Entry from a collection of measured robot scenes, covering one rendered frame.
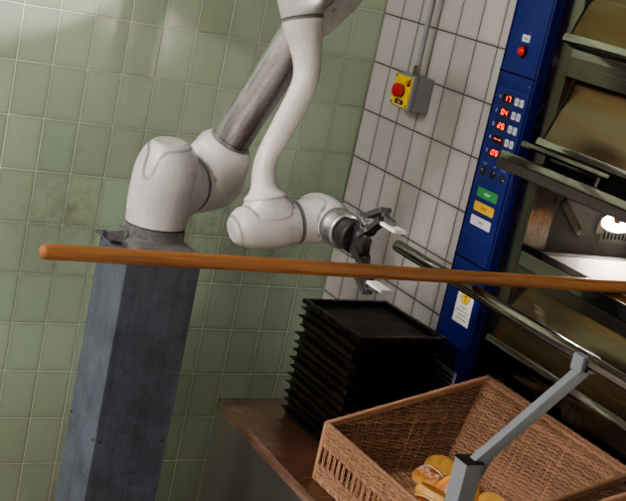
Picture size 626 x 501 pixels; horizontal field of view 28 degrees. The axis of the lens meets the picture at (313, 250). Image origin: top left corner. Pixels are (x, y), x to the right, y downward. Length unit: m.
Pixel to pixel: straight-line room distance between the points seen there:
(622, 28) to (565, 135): 0.29
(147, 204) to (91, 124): 0.54
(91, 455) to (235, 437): 0.38
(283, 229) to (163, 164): 0.39
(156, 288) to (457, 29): 1.13
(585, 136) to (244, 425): 1.14
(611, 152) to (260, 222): 0.83
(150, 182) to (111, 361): 0.46
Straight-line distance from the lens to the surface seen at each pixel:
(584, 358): 2.46
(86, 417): 3.30
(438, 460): 3.19
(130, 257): 2.36
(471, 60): 3.48
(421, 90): 3.59
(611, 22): 3.06
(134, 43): 3.57
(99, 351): 3.22
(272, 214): 2.85
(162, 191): 3.08
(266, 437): 3.25
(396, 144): 3.73
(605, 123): 3.04
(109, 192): 3.64
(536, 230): 3.23
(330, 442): 3.00
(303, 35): 2.93
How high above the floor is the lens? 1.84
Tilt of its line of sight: 14 degrees down
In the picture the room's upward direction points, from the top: 12 degrees clockwise
